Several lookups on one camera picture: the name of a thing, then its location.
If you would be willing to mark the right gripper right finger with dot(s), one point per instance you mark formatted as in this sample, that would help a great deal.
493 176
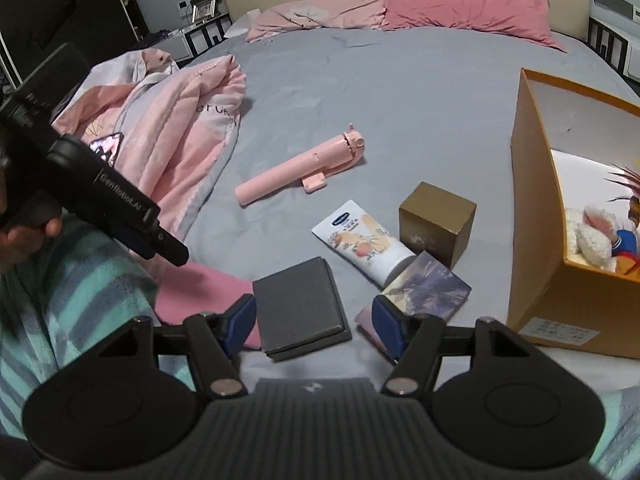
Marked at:
413 343

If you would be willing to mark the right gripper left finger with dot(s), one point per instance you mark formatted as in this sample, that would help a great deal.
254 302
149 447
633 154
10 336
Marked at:
214 341

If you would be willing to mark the purple patterned card box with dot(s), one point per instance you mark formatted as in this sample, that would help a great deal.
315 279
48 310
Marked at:
413 285

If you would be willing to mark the pink fluffy pouch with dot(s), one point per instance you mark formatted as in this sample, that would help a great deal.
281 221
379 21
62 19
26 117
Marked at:
194 289

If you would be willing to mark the dark grey notebook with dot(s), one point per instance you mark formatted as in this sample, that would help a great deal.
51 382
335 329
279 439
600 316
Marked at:
299 311

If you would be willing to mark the white hand cream tube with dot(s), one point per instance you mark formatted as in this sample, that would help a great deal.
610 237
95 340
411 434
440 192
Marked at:
359 238

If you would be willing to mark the gold cube box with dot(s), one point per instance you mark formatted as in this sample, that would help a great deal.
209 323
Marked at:
436 221

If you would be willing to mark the pink selfie stick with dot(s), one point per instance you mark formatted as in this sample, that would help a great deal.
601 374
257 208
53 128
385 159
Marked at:
310 168

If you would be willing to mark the crocheted white bunny doll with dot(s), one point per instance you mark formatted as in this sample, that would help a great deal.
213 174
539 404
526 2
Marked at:
591 236

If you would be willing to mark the blue orange plush doll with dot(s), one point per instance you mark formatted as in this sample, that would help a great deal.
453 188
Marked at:
626 254

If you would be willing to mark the red feather cat toy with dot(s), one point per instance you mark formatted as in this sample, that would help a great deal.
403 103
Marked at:
629 179

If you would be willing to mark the person left hand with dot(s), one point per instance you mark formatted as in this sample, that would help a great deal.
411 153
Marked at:
17 244

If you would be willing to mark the black smartphone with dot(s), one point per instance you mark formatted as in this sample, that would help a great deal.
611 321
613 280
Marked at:
108 147

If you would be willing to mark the teal striped fleece blanket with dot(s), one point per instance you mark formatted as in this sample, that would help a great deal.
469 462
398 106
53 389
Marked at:
77 289

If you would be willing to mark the pink grey quilt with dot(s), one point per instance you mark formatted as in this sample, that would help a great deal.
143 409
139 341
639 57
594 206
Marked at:
180 125

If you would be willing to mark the grey bed sheet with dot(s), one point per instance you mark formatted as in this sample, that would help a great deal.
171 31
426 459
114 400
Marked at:
433 105

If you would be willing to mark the orange cardboard box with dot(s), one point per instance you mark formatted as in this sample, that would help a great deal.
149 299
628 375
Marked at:
567 142

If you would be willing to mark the left nightstand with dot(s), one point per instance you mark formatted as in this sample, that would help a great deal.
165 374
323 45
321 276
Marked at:
183 45

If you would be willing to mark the light pink pillow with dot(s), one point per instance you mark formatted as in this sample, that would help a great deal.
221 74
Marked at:
312 14

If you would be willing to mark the dark pink pillow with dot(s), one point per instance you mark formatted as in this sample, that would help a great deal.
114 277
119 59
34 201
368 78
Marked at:
522 19

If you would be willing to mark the white right nightstand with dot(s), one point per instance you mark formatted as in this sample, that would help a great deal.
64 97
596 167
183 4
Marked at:
619 49

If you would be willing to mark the photo frame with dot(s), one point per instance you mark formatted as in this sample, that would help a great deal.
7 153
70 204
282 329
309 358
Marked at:
202 9

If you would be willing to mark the wall control panel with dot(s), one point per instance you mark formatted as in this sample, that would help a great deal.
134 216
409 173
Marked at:
622 7

